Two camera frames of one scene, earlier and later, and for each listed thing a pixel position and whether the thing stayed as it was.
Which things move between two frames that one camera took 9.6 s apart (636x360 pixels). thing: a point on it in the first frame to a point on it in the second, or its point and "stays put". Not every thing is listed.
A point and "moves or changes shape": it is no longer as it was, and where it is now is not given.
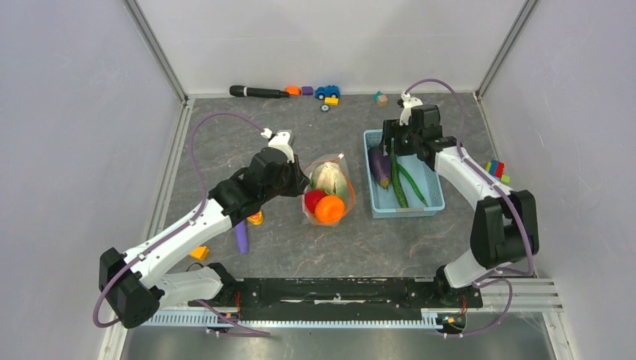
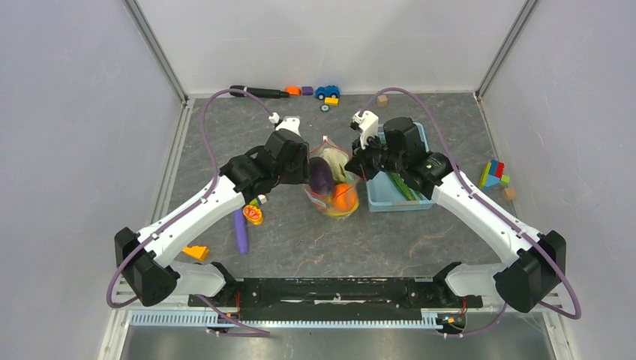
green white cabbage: [328, 178] to [338, 161]
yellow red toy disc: [256, 218] stays put
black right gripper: [392, 129] to [361, 157]
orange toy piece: [293, 90] stays put
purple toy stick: [241, 237] stays put
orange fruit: [329, 208] to [344, 199]
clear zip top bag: [330, 195] moves or changes shape
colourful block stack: [496, 169] stays put
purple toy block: [307, 91] stays put
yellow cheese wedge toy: [200, 253] stays put
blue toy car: [322, 92] stays put
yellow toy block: [331, 101] stays put
